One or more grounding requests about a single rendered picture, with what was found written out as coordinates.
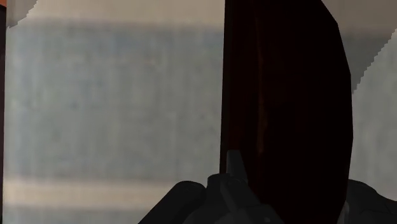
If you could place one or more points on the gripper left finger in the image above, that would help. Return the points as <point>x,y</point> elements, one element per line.
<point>223,198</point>

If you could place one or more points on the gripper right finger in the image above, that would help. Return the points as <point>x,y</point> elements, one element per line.
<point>372,208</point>

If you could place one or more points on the tall dark red object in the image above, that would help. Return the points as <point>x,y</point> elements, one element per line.
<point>288,93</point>

